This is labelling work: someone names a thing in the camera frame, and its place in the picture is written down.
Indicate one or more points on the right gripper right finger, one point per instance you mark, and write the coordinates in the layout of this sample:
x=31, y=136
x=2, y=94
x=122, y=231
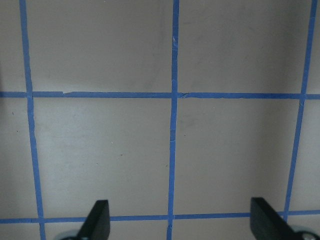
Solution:
x=267, y=224

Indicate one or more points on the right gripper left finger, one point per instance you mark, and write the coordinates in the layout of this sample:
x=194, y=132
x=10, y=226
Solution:
x=97, y=225

